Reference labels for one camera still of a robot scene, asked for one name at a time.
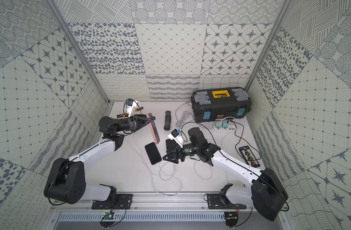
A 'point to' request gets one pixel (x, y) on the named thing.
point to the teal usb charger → (225, 124)
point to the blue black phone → (153, 154)
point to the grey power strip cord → (187, 116)
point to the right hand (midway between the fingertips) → (167, 155)
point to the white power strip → (230, 129)
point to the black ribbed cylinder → (168, 120)
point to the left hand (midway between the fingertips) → (149, 117)
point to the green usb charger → (218, 124)
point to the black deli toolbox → (216, 104)
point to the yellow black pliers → (124, 114)
